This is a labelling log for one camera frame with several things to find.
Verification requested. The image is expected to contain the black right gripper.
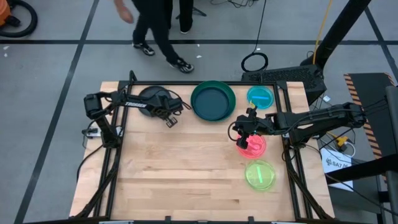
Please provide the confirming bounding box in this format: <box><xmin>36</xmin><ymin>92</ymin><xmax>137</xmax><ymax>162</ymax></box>
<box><xmin>233</xmin><ymin>113</ymin><xmax>270</xmax><ymax>149</ymax></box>

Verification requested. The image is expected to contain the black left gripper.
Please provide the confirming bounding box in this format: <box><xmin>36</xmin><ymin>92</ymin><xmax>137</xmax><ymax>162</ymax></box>
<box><xmin>148</xmin><ymin>95</ymin><xmax>178</xmax><ymax>129</ymax></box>

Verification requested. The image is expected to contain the small translucent pink plate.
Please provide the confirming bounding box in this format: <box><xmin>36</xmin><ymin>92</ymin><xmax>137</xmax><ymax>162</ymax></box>
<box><xmin>236</xmin><ymin>133</ymin><xmax>267</xmax><ymax>160</ymax></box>

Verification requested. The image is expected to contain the small black plastic plate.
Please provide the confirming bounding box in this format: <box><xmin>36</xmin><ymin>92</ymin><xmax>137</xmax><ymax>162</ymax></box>
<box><xmin>137</xmin><ymin>85</ymin><xmax>172</xmax><ymax>118</ymax></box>

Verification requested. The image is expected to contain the small translucent green plate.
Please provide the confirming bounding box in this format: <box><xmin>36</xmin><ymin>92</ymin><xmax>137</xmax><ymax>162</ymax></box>
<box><xmin>244</xmin><ymin>159</ymin><xmax>277</xmax><ymax>192</ymax></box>

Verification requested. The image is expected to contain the dark blue-grey plastic plate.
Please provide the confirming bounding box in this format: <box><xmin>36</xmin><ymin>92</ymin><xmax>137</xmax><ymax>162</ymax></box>
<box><xmin>194</xmin><ymin>88</ymin><xmax>231</xmax><ymax>121</ymax></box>

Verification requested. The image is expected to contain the small translucent blue plate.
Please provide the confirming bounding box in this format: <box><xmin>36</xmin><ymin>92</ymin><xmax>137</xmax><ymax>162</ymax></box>
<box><xmin>246</xmin><ymin>85</ymin><xmax>275</xmax><ymax>110</ymax></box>

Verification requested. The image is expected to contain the large green plastic plate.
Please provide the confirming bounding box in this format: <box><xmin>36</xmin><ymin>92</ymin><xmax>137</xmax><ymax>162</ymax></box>
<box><xmin>190</xmin><ymin>80</ymin><xmax>237</xmax><ymax>123</ymax></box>

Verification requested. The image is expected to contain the black computer case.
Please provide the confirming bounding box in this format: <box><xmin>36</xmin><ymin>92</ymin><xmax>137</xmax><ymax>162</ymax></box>
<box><xmin>241</xmin><ymin>65</ymin><xmax>328</xmax><ymax>105</ymax></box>

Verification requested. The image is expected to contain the walking person in black trousers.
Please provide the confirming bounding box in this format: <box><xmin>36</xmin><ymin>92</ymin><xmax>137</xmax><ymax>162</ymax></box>
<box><xmin>113</xmin><ymin>0</ymin><xmax>195</xmax><ymax>75</ymax></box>

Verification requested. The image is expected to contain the white paper label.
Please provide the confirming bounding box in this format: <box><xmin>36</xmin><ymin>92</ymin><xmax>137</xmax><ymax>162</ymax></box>
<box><xmin>320</xmin><ymin>147</ymin><xmax>356</xmax><ymax>192</ymax></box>

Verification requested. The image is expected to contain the yellow plug connector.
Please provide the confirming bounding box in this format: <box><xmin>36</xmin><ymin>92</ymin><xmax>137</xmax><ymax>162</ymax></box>
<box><xmin>333</xmin><ymin>134</ymin><xmax>349</xmax><ymax>147</ymax></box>

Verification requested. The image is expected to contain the standing person in black trousers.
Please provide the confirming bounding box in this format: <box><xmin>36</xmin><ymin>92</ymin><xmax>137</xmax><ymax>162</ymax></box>
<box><xmin>178</xmin><ymin>0</ymin><xmax>195</xmax><ymax>35</ymax></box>

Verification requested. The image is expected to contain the black slanted bar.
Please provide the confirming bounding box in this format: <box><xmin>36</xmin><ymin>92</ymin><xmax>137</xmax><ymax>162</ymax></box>
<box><xmin>324</xmin><ymin>153</ymin><xmax>398</xmax><ymax>185</ymax></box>

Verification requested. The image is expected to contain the hazard striped black platform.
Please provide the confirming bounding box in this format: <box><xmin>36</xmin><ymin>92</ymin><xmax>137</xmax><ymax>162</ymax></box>
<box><xmin>343</xmin><ymin>72</ymin><xmax>396</xmax><ymax>160</ymax></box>

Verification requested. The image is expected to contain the thick black slanted pole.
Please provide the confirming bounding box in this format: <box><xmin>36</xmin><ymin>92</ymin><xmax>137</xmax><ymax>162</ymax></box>
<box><xmin>300</xmin><ymin>0</ymin><xmax>373</xmax><ymax>68</ymax></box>

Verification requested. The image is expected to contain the orange vacuum cleaner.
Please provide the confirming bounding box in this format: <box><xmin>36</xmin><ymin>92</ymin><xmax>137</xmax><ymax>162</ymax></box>
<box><xmin>0</xmin><ymin>0</ymin><xmax>12</xmax><ymax>27</ymax></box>

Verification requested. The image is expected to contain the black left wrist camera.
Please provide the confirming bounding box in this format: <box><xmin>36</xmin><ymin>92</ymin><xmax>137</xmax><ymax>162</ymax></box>
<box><xmin>169</xmin><ymin>98</ymin><xmax>185</xmax><ymax>113</ymax></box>

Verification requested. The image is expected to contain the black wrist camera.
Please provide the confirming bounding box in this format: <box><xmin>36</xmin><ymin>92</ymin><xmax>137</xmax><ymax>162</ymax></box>
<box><xmin>247</xmin><ymin>107</ymin><xmax>259</xmax><ymax>125</ymax></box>
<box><xmin>169</xmin><ymin>98</ymin><xmax>185</xmax><ymax>113</ymax></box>

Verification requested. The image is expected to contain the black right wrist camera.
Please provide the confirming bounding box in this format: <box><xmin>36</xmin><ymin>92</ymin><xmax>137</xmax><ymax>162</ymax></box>
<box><xmin>247</xmin><ymin>107</ymin><xmax>259</xmax><ymax>125</ymax></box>

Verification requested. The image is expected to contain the black aluminium table frame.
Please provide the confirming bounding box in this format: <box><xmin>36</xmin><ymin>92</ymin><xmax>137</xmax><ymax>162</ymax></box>
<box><xmin>74</xmin><ymin>70</ymin><xmax>335</xmax><ymax>224</ymax></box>

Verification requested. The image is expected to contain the black hanging cable with coil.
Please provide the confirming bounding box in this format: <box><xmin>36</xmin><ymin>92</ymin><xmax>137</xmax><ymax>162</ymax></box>
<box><xmin>241</xmin><ymin>0</ymin><xmax>269</xmax><ymax>73</ymax></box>

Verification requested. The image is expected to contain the long yellow hanging cable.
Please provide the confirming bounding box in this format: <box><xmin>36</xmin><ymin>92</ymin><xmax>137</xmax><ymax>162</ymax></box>
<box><xmin>312</xmin><ymin>0</ymin><xmax>334</xmax><ymax>65</ymax></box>

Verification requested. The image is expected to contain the grey upright post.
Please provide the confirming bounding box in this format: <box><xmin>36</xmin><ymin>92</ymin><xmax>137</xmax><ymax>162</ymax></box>
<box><xmin>384</xmin><ymin>85</ymin><xmax>398</xmax><ymax>224</ymax></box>

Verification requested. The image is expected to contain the black vacuum hose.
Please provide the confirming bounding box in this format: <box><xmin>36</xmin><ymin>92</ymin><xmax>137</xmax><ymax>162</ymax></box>
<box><xmin>0</xmin><ymin>0</ymin><xmax>39</xmax><ymax>39</ymax></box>

